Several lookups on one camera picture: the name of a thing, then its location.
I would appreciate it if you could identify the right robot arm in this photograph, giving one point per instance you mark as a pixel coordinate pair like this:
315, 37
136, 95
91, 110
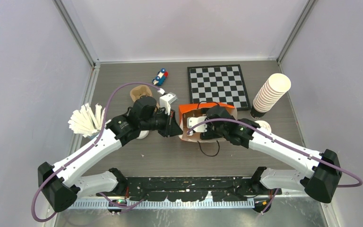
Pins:
313, 172

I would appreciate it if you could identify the blue white toy figure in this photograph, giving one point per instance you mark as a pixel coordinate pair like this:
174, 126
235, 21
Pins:
160, 77

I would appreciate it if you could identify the orange paper bag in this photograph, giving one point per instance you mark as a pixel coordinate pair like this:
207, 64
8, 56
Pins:
196, 110

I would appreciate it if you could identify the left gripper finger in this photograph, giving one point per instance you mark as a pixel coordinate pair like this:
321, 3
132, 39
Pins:
175, 130
174, 118

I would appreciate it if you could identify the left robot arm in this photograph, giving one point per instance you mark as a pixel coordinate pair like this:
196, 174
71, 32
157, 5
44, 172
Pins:
63, 183

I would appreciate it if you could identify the stack of white paper cups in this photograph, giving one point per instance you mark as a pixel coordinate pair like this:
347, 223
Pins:
272, 90

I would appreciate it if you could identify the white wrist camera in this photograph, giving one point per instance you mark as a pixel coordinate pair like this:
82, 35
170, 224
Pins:
193, 127
166, 99

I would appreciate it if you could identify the black white checkerboard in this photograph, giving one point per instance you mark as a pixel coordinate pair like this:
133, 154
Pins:
220, 84

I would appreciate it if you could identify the brown pulp cup carrier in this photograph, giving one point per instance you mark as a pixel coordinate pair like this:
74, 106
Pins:
140, 92

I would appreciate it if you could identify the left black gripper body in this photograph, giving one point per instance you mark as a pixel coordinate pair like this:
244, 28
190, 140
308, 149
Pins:
161, 121

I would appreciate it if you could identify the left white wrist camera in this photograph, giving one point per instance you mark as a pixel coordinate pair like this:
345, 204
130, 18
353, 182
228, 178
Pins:
166, 99

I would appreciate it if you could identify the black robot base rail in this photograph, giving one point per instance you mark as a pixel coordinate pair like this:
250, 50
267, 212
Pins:
189, 189

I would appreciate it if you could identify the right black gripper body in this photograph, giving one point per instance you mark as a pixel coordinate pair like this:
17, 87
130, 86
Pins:
212, 131

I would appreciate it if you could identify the white plastic cup lid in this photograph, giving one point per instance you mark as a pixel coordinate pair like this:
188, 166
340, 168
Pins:
264, 124

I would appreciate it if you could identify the blue straw holder cup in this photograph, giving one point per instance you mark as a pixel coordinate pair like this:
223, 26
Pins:
92, 137

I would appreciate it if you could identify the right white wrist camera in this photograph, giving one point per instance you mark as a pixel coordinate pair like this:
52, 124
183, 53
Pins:
193, 127

